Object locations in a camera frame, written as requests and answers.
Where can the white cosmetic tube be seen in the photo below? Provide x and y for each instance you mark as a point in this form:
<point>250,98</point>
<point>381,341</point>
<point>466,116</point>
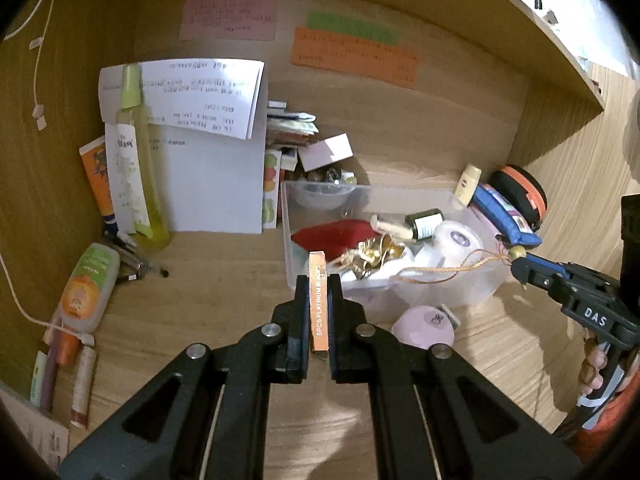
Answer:
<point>125,180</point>

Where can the green sticky note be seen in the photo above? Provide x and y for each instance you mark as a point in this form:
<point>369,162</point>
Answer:
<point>350,27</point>

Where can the small glass jar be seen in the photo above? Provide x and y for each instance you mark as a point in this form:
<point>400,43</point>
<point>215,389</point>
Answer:
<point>340,176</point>

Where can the white and brown tube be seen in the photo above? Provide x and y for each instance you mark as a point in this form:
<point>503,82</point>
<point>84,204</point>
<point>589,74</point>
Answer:
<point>82,385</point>

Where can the pink round case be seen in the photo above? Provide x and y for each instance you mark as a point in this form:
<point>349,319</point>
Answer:
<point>420,325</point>

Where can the black binder clips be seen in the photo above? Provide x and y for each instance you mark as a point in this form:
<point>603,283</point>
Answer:
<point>132,265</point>

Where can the wooden desktop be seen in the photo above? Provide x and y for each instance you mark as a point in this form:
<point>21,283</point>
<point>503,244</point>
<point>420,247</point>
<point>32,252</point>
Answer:
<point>210,280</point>

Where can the fruit print box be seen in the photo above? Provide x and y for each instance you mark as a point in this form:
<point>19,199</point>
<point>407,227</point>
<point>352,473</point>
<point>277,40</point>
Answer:
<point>271,185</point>

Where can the orange and black round case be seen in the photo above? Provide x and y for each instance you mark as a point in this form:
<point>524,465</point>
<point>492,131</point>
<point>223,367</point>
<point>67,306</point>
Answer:
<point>525,190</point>

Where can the small cream bottle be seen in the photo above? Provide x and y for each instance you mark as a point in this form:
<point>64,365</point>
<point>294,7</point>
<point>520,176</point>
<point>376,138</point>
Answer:
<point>467,185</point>

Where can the gold tassel ornament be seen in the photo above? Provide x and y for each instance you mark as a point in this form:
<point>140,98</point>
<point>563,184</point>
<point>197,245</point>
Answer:
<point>372,255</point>

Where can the clear plastic storage bin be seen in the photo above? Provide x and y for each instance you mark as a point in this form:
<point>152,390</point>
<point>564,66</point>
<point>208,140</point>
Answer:
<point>300,270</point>

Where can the wooden shelf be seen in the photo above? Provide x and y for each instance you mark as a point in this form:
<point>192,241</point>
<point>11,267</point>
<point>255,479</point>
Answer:
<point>550,60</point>

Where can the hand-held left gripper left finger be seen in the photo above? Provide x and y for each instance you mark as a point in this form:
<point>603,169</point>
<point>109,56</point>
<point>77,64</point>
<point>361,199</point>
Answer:
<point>300,320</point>

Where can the person's right hand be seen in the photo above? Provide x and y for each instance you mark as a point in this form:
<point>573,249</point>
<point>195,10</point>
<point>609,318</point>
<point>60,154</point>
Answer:
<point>594,370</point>

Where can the large white box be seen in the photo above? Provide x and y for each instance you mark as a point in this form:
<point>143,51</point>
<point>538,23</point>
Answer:
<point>215,185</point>

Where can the yellow-green spray bottle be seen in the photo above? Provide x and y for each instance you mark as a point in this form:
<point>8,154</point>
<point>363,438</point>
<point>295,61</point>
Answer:
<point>145,185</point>

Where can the folded white printed paper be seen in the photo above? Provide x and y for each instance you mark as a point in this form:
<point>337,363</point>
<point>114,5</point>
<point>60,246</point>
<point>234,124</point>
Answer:
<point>205,95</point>

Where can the pink and white box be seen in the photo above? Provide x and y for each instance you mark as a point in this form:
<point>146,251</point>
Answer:
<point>327,152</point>

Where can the beige dropper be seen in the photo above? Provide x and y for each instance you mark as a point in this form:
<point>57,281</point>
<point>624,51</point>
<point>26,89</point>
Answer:
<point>392,226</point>

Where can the orange sticky note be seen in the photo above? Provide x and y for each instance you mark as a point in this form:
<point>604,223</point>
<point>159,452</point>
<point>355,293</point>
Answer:
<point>355,57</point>

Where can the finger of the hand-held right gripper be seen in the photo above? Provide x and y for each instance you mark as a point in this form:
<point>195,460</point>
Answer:
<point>535,277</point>
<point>550,267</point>

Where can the green and orange lotion bottle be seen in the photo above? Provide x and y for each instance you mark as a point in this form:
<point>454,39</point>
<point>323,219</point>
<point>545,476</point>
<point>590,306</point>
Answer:
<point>87,290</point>

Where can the red fabric pouch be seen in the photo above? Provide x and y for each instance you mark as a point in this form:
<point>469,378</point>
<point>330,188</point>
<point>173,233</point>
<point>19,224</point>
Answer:
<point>325,237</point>

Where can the stack of small packets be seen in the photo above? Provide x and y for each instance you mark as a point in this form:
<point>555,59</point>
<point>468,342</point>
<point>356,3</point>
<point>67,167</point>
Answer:
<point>290,125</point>

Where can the blue zip pouch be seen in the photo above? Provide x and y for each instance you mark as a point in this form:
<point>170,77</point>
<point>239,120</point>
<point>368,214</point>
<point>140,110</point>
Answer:
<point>505,215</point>

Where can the dark green glass bottle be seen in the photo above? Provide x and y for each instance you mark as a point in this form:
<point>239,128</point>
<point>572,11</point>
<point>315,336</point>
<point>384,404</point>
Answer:
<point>425,222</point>

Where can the small blue and orange box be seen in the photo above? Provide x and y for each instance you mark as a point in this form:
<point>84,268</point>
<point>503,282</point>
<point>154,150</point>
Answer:
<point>319,305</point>

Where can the clear plastic bowl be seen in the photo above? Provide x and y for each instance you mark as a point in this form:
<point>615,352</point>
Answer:
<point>322,196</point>

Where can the white printed sheet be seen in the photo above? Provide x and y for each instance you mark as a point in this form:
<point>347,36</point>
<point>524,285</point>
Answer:
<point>30,430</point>

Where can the white roll with purple label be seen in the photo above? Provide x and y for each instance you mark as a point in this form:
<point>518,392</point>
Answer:
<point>457,240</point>

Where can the person's right forearm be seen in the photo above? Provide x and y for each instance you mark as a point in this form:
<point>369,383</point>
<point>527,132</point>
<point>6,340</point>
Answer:
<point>620,420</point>

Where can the small orange tube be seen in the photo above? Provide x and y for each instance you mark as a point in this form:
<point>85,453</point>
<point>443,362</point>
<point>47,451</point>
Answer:
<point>67,347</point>

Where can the green and purple tube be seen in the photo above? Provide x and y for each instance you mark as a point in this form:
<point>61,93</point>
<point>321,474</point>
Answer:
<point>42,380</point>

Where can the orange cosmetic tube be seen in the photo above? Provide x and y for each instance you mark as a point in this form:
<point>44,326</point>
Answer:
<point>97,180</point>

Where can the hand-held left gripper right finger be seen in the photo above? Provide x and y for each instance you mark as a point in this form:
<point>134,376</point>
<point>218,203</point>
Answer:
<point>337,330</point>

